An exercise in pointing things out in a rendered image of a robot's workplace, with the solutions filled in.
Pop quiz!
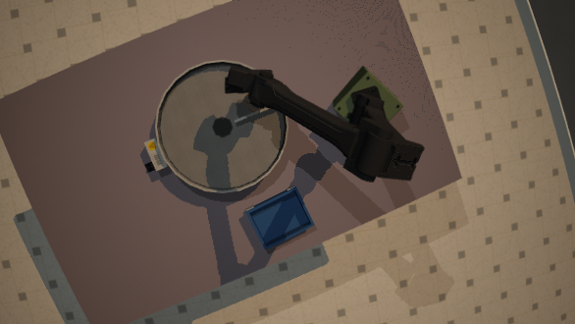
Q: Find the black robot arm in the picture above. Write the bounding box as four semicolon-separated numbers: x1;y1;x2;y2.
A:
225;64;425;183

